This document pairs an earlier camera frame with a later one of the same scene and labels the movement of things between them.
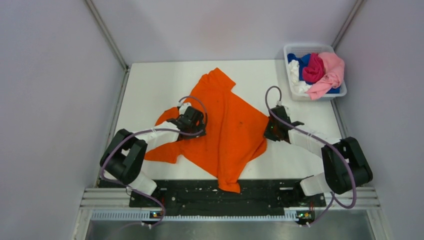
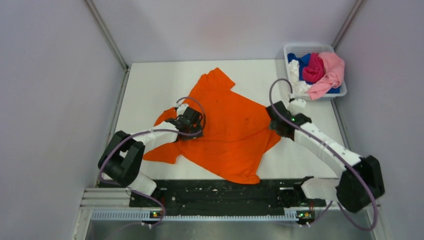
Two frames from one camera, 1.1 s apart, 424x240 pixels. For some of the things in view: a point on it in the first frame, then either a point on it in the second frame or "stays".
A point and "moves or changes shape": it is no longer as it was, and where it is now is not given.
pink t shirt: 334,70 stays
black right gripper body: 270,131 -> 274,127
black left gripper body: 196,128 stays
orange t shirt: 234,134 moves or changes shape
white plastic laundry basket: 302,49 stays
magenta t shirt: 315,71 stays
